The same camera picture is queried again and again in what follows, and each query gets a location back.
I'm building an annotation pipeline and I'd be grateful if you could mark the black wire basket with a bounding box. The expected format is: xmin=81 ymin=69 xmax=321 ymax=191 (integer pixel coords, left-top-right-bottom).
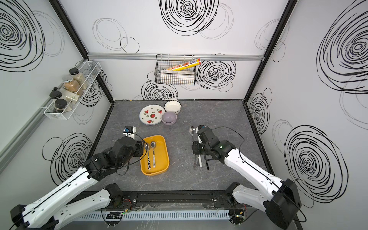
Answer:
xmin=154 ymin=58 xmax=197 ymax=85

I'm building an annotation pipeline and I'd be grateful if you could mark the yellow foil roll box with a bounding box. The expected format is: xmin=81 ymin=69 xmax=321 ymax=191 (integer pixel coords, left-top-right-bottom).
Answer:
xmin=166 ymin=58 xmax=202 ymax=71

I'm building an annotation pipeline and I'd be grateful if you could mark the aluminium wall rail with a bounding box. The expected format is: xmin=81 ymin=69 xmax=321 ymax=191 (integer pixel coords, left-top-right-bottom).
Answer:
xmin=87 ymin=53 xmax=265 ymax=61

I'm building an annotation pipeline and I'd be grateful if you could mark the spice jar black lid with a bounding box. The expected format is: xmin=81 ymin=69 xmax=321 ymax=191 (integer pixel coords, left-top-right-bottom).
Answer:
xmin=69 ymin=68 xmax=86 ymax=89

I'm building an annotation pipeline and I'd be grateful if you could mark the wooden handle spoon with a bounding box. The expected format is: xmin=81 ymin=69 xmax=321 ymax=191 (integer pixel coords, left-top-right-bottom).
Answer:
xmin=189 ymin=126 xmax=196 ymax=142

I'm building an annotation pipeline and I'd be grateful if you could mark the clear wall shelf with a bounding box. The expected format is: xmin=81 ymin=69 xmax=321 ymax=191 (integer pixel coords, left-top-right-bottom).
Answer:
xmin=44 ymin=61 xmax=103 ymax=120

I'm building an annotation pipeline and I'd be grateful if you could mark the brown spice jar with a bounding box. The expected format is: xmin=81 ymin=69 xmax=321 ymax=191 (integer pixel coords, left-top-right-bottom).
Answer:
xmin=62 ymin=75 xmax=83 ymax=96

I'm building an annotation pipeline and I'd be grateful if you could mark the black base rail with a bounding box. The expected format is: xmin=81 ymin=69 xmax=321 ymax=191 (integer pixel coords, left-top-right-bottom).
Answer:
xmin=68 ymin=189 xmax=291 ymax=209

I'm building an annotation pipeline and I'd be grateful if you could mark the front black lid jar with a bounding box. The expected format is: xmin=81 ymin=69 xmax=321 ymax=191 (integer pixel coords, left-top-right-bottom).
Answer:
xmin=53 ymin=98 xmax=68 ymax=114

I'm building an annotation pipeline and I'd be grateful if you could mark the silver spoon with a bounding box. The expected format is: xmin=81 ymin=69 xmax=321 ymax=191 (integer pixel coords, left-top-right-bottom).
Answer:
xmin=150 ymin=141 xmax=156 ymax=168

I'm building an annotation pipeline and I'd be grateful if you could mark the cow pattern handle spoon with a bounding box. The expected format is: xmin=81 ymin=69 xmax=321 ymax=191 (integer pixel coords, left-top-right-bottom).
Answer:
xmin=145 ymin=144 xmax=151 ymax=170

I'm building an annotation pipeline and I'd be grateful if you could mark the white scalloped bowl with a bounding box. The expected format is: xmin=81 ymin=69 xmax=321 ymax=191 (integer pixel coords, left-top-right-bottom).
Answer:
xmin=164 ymin=100 xmax=182 ymax=115

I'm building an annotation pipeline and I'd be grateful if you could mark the purple bowl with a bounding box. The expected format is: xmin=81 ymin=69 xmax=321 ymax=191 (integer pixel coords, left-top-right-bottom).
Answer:
xmin=162 ymin=111 xmax=177 ymax=126

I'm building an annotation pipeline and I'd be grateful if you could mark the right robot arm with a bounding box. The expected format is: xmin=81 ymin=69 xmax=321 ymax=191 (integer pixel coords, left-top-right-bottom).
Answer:
xmin=189 ymin=125 xmax=301 ymax=230

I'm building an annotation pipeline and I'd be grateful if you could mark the watermelon pattern plate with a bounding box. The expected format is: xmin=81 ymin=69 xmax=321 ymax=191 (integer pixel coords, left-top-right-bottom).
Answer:
xmin=139 ymin=104 xmax=165 ymax=126

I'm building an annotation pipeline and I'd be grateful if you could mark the yellow storage box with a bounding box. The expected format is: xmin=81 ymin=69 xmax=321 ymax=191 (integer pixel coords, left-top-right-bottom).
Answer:
xmin=140 ymin=135 xmax=170 ymax=176

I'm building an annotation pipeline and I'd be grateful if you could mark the iridescent gold spoon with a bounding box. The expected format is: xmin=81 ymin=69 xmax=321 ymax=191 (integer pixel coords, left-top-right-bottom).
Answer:
xmin=193 ymin=155 xmax=198 ymax=170

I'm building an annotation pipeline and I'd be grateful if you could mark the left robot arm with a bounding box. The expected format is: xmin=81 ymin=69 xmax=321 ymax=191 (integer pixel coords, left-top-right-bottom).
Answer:
xmin=10 ymin=134 xmax=145 ymax=230

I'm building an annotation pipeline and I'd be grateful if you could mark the white cable duct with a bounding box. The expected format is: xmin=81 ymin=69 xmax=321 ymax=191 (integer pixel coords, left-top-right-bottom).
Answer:
xmin=76 ymin=210 xmax=231 ymax=221

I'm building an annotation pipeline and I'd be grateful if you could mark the black long spoon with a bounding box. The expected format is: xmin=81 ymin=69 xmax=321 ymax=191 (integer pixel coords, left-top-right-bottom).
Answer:
xmin=204 ymin=155 xmax=209 ymax=170

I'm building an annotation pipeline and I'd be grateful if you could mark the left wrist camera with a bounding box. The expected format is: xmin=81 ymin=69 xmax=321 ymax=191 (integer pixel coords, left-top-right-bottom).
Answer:
xmin=123 ymin=126 xmax=136 ymax=139

